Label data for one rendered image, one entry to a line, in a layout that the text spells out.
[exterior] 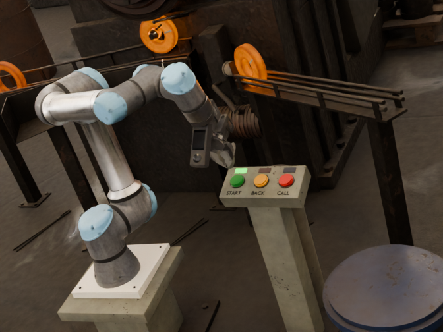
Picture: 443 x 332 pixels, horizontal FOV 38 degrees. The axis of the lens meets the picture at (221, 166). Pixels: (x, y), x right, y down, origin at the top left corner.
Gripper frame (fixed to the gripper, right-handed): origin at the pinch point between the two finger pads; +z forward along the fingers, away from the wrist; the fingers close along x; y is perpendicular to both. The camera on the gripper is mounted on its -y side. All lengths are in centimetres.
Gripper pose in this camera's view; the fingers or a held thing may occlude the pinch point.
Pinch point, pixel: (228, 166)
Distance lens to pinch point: 179.0
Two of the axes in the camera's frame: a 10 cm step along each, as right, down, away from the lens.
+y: 2.8, -8.0, 5.4
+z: 4.0, 6.0, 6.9
